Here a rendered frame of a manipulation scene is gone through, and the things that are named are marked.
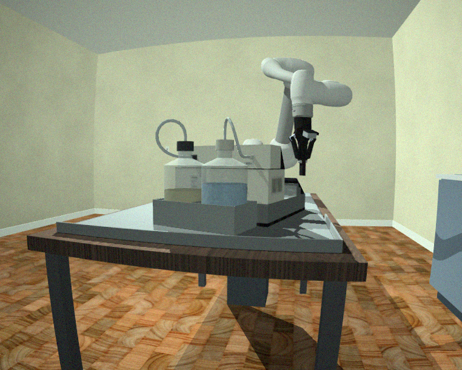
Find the white plastic bottle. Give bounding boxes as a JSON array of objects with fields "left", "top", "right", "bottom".
[{"left": 164, "top": 141, "right": 203, "bottom": 203}]

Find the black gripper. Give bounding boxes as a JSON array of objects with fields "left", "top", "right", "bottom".
[{"left": 289, "top": 117, "right": 316, "bottom": 176}]

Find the clear plastic bottle with blue liquid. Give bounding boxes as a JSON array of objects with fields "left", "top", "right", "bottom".
[{"left": 201, "top": 140, "right": 248, "bottom": 206}]

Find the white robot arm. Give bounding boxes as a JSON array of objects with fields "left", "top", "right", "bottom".
[{"left": 261, "top": 58, "right": 352, "bottom": 169}]

